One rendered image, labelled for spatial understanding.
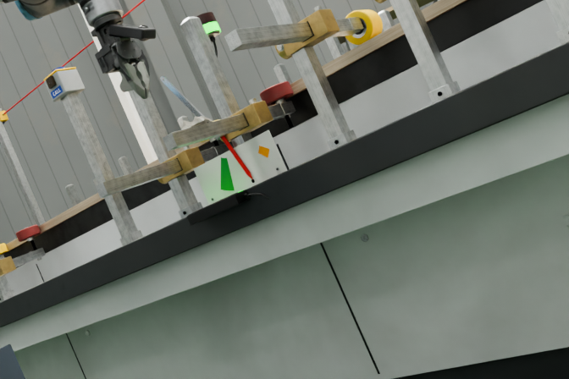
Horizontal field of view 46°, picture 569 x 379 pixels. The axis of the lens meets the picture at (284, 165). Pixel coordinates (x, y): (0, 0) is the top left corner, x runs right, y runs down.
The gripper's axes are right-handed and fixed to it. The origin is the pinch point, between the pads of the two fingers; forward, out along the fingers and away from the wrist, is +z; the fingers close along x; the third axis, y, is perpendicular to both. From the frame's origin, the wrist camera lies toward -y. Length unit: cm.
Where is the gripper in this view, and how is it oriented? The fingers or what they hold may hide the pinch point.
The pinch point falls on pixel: (145, 92)
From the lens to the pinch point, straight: 164.3
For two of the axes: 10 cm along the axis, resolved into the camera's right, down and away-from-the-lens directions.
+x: -5.6, 2.2, -8.0
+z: 4.1, 9.1, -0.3
